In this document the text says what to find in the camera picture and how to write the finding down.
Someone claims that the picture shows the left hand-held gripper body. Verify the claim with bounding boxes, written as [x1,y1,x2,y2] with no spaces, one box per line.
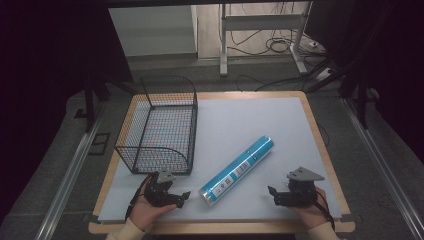
[143,170,180,208]

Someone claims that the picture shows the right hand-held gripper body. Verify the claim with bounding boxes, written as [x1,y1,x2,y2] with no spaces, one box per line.
[279,166,326,209]

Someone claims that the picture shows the person's right hand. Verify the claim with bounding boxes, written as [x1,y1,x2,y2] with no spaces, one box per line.
[287,187,330,231]

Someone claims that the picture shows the person's left hand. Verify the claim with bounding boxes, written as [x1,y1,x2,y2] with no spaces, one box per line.
[128,186,178,232]

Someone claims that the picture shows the blue cylindrical tube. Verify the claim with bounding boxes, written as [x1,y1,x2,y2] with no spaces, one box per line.
[198,134,275,208]

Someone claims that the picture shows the light grey table mat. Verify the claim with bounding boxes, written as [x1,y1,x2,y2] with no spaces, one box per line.
[97,95,343,224]

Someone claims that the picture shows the black stand legs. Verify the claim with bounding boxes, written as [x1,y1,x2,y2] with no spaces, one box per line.
[73,74,112,134]
[338,64,381,130]

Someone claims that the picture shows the white power strip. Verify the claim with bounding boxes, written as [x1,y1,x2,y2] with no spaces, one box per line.
[314,67,335,82]

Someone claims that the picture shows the light grey panel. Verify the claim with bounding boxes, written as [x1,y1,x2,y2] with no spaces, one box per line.
[108,4,198,58]

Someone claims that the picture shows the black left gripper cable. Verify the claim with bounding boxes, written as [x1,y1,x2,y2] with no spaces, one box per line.
[125,173,154,222]

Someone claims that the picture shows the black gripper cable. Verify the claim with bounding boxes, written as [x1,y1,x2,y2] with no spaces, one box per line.
[125,173,154,222]
[293,185,336,232]

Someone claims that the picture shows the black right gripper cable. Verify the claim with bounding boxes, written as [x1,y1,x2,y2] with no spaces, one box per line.
[293,185,336,232]

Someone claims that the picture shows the black wire mesh basket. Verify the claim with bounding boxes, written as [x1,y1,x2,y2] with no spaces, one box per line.
[114,75,200,176]

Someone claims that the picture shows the black floor bracket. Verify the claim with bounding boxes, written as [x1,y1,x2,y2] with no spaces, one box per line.
[87,132,111,156]

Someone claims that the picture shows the silver floor rail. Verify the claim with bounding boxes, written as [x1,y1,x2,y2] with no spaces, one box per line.
[34,108,105,240]
[342,98,424,240]

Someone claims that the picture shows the tangle of black floor cables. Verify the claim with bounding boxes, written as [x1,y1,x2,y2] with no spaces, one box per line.
[218,2,329,93]

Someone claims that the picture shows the white metal stand frame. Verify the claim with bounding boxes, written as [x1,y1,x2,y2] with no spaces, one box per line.
[218,2,313,77]

